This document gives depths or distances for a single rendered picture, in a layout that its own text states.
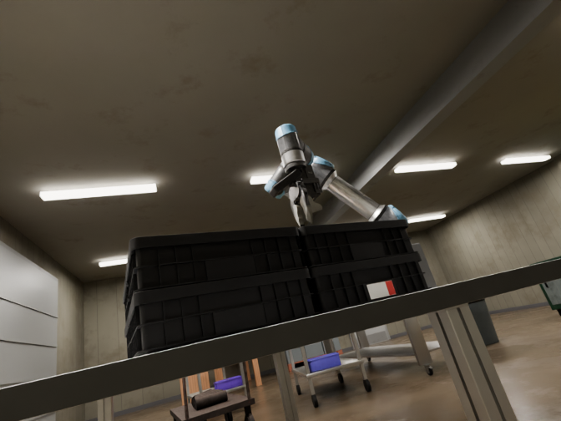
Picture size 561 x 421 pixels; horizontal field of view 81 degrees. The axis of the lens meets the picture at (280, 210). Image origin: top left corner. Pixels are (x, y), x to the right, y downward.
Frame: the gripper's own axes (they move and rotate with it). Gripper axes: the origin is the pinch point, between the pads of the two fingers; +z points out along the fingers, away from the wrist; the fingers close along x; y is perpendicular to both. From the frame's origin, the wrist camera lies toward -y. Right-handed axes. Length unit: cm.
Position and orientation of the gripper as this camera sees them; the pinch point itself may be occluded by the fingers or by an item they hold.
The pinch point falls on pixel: (305, 224)
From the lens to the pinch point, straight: 99.3
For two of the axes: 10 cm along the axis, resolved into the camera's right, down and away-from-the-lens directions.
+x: -3.3, 4.1, 8.5
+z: 2.2, 9.1, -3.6
